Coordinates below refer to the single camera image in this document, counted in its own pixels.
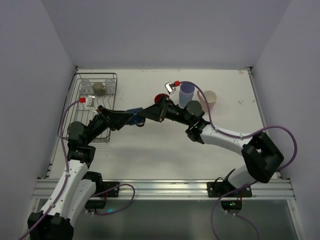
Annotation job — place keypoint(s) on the red mug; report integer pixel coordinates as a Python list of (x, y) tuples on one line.
[(160, 98)]

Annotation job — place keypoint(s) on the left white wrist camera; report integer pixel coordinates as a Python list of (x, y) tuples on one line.
[(90, 102)]

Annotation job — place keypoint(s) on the lavender plastic cup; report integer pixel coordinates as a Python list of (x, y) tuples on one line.
[(186, 93)]

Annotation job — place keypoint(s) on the clear glass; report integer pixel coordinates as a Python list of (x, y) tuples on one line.
[(86, 84), (110, 84)]

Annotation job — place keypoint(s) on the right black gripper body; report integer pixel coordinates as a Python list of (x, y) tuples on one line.
[(162, 109)]

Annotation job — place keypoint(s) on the dark blue mug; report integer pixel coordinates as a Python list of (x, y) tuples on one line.
[(136, 120)]

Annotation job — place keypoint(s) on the aluminium right side rail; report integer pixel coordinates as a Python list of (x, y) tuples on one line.
[(251, 77)]

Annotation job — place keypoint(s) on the aluminium rail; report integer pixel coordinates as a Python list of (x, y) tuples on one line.
[(251, 77), (276, 189)]

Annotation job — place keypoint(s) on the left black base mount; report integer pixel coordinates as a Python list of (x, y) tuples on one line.
[(106, 190)]

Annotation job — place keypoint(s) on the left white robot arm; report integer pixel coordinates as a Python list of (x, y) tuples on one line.
[(56, 219)]

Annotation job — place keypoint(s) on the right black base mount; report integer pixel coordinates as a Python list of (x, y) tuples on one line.
[(232, 203)]

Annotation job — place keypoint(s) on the wire dish rack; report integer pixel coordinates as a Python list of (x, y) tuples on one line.
[(88, 91)]

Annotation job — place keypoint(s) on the aluminium front rail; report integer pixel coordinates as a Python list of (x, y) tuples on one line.
[(276, 189)]

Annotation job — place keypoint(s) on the olive green mug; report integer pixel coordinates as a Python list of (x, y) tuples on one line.
[(99, 89)]

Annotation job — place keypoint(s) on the pink mug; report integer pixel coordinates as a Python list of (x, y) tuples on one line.
[(211, 99)]

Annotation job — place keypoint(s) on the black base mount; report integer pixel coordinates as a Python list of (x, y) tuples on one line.
[(106, 190), (232, 203)]

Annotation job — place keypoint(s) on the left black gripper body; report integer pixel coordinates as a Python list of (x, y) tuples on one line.
[(105, 117)]

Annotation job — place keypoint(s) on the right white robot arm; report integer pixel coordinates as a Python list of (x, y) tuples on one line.
[(261, 156)]

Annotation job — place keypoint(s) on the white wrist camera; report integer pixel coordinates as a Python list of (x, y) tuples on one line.
[(90, 102), (170, 87)]

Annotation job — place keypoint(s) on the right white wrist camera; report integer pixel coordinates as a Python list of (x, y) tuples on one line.
[(170, 87)]

